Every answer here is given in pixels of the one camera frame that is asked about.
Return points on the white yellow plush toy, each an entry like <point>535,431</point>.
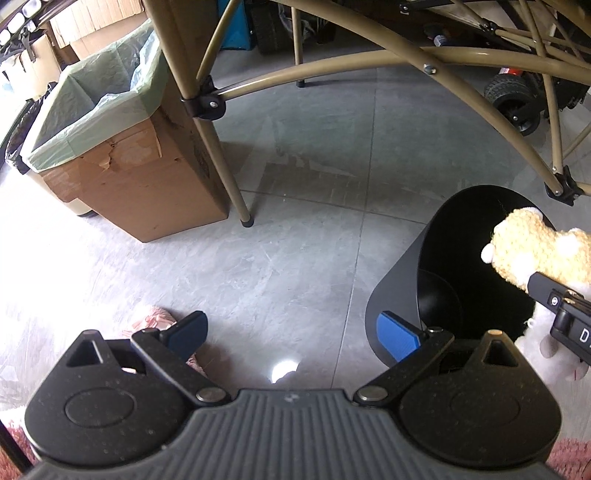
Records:
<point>549,265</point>

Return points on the black cart wheel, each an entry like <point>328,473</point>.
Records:
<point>512,97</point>

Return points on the black round trash bin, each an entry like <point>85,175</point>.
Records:
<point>441,280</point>

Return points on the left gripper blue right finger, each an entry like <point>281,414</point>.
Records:
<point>398,337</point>

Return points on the beige bin with black liner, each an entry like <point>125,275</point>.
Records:
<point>44,135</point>

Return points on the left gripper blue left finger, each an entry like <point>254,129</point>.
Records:
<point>186,336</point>

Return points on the cardboard box with green liner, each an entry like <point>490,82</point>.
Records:
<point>153,177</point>

